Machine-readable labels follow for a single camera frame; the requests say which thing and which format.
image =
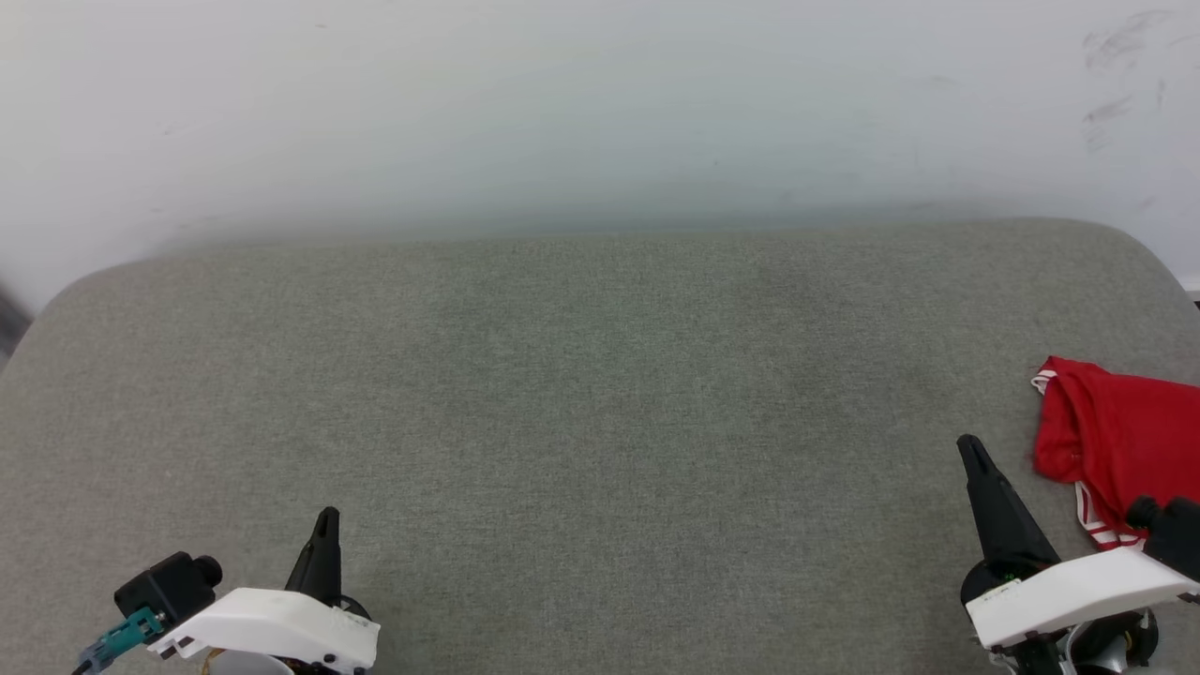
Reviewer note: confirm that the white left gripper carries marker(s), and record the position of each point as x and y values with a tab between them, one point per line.
272	623

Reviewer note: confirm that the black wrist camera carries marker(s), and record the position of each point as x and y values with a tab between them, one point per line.
169	586
1172	534

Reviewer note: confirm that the grey fabric sofa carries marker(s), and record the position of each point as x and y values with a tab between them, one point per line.
562	422

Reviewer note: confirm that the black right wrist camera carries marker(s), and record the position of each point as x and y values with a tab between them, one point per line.
1172	534

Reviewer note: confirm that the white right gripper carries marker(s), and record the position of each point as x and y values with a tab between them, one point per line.
1078	591

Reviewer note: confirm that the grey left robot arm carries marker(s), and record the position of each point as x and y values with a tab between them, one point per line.
248	664

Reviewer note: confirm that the red and white shirt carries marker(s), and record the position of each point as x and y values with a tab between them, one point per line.
1125	431

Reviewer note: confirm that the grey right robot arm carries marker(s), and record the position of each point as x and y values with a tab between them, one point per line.
1097	647

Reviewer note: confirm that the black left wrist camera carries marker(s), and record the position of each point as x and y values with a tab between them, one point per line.
169	586

